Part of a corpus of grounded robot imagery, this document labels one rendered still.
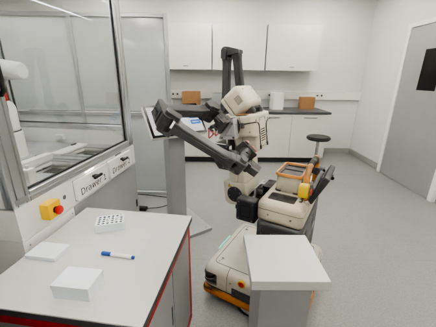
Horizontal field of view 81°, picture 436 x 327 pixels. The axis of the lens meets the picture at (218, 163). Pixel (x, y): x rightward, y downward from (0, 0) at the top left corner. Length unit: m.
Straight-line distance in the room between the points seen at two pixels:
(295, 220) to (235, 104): 0.71
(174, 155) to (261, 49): 2.87
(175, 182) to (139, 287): 1.57
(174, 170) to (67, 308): 1.63
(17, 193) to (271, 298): 1.05
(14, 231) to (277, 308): 1.07
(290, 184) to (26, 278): 1.23
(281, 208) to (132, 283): 0.78
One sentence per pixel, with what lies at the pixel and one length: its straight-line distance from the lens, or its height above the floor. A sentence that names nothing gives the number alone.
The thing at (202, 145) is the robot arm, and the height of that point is 1.15.
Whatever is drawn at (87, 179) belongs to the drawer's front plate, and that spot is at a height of 0.90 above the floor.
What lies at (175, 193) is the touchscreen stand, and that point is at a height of 0.38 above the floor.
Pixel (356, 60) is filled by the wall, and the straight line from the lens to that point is 5.58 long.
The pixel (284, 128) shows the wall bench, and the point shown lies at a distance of 4.48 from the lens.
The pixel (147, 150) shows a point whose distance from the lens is 3.21.
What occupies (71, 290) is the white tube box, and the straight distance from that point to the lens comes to 0.99.
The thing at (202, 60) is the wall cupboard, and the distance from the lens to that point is 4.62.
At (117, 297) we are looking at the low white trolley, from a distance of 0.98.
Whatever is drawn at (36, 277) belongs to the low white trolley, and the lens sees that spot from 1.17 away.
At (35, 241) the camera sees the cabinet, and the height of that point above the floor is 0.77.
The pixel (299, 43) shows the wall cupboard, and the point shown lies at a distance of 4.83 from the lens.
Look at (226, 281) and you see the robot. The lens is 1.76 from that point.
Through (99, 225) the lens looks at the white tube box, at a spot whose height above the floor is 0.80.
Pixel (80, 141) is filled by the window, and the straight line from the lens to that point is 1.53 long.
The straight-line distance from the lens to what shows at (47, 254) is 1.24.
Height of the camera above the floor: 1.43
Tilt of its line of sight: 19 degrees down
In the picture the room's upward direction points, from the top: 1 degrees clockwise
